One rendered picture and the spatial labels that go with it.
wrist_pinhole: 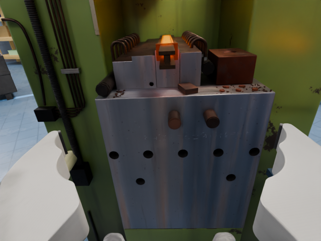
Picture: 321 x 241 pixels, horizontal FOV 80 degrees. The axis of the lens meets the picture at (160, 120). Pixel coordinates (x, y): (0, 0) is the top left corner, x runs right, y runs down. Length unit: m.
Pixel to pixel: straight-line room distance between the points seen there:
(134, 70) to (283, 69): 0.44
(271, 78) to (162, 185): 0.45
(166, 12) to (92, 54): 0.42
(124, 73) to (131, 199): 0.35
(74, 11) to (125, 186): 0.49
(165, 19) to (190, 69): 0.49
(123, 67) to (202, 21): 0.55
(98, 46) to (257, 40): 0.45
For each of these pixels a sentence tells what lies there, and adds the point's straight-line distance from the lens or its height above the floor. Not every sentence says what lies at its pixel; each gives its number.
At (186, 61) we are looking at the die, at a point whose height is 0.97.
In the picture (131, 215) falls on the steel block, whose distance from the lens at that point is 0.66.
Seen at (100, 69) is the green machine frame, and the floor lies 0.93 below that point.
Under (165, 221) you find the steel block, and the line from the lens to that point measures 0.67.
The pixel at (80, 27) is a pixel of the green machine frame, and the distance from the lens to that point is 0.63.
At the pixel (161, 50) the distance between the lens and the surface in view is 0.35.
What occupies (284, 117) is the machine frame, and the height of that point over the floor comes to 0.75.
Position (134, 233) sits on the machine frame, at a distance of 0.73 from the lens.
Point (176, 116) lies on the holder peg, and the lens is 0.39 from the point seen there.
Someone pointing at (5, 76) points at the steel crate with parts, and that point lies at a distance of 4.02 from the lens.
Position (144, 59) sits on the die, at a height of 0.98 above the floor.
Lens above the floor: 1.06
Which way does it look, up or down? 28 degrees down
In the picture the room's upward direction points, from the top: 3 degrees counter-clockwise
